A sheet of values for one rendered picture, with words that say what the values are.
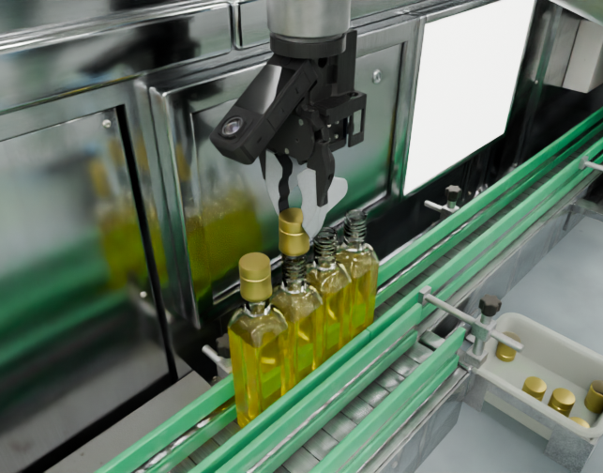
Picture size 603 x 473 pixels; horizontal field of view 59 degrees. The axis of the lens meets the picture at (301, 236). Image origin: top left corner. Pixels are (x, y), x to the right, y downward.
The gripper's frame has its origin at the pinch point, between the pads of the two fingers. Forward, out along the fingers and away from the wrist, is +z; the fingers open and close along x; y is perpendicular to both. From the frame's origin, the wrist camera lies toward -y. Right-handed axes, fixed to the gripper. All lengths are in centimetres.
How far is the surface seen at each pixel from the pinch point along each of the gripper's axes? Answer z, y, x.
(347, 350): 22.0, 6.1, -4.1
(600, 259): 44, 86, -16
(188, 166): -4.5, -5.0, 12.0
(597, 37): 4, 120, 10
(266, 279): 3.9, -5.7, -1.5
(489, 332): 22.3, 23.2, -16.3
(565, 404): 37, 33, -27
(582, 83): 16, 120, 10
